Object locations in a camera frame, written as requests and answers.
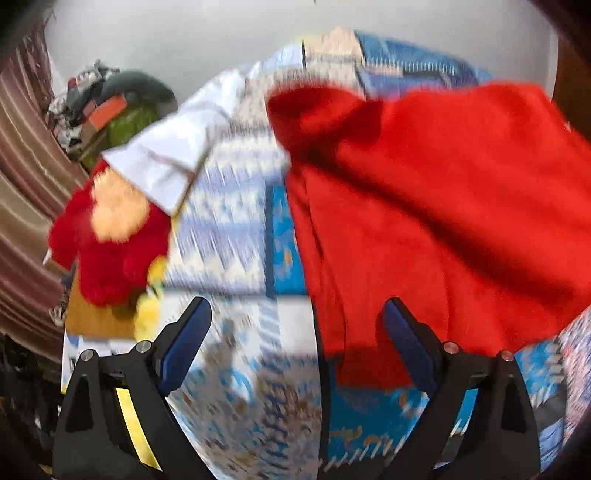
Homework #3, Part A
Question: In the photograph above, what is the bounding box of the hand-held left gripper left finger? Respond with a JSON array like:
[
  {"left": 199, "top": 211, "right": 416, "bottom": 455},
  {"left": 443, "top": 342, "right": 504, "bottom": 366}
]
[{"left": 52, "top": 296, "right": 214, "bottom": 480}]

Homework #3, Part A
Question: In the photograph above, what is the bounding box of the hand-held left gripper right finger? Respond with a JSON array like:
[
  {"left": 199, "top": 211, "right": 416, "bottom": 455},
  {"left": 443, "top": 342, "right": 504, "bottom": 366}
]
[{"left": 383, "top": 298, "right": 542, "bottom": 480}]

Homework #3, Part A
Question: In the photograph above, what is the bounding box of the red fleece garment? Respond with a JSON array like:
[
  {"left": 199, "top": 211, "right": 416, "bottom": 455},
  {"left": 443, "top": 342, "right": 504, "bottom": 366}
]
[{"left": 267, "top": 80, "right": 591, "bottom": 389}]

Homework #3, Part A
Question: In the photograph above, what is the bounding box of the yellow fluffy blanket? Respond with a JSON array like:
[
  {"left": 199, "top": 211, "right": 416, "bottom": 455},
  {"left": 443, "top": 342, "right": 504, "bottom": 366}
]
[{"left": 134, "top": 256, "right": 169, "bottom": 341}]

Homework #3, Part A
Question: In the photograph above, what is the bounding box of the blue patterned bed sheet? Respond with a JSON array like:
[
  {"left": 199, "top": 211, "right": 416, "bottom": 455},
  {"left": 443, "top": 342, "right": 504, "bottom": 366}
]
[{"left": 61, "top": 27, "right": 591, "bottom": 480}]

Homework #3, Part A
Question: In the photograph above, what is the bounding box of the red plush toy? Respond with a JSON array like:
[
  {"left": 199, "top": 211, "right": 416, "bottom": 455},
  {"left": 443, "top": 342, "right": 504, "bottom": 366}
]
[{"left": 47, "top": 159, "right": 172, "bottom": 308}]

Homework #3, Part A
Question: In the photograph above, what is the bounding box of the white shirt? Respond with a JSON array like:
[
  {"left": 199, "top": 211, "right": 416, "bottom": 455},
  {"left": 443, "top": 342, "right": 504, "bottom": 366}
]
[{"left": 102, "top": 68, "right": 247, "bottom": 217}]

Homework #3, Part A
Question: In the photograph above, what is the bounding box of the striped brown curtain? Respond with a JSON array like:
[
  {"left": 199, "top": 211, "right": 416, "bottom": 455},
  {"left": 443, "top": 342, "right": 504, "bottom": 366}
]
[{"left": 0, "top": 21, "right": 90, "bottom": 344}]

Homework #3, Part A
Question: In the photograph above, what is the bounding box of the pile of clutter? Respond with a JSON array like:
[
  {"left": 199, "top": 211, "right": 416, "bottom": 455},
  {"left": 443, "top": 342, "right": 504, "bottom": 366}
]
[{"left": 46, "top": 59, "right": 180, "bottom": 174}]

